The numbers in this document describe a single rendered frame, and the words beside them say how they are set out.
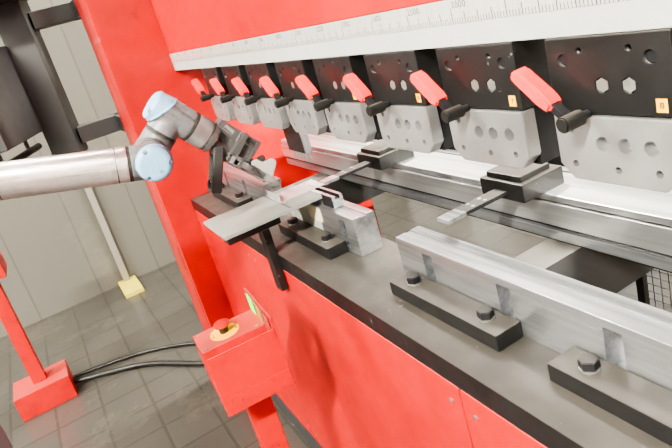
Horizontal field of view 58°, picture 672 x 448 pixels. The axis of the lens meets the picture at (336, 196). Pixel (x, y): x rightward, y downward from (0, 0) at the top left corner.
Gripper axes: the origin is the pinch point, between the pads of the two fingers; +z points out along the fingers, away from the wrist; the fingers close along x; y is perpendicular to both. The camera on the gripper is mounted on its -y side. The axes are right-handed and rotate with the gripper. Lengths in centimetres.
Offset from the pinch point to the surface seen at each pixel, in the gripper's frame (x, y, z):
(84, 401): 145, -123, 33
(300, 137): -6.4, 13.0, -1.5
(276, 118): -3.6, 14.2, -8.3
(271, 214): -9.1, -7.1, 0.4
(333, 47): -42, 24, -20
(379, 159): -8.2, 19.2, 20.4
